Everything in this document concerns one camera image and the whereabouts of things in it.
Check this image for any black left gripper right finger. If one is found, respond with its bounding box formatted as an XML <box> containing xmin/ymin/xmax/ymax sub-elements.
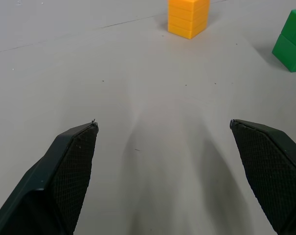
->
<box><xmin>229</xmin><ymin>118</ymin><xmax>296</xmax><ymax>235</ymax></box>

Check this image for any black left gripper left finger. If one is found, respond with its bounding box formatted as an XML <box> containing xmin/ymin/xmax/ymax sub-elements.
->
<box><xmin>0</xmin><ymin>118</ymin><xmax>99</xmax><ymax>235</ymax></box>

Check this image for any green block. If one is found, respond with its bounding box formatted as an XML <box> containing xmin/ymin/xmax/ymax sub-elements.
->
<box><xmin>271</xmin><ymin>5</ymin><xmax>296</xmax><ymax>73</ymax></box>

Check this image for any yellow block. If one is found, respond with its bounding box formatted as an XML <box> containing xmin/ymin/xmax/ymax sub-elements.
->
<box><xmin>167</xmin><ymin>0</ymin><xmax>210</xmax><ymax>40</ymax></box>

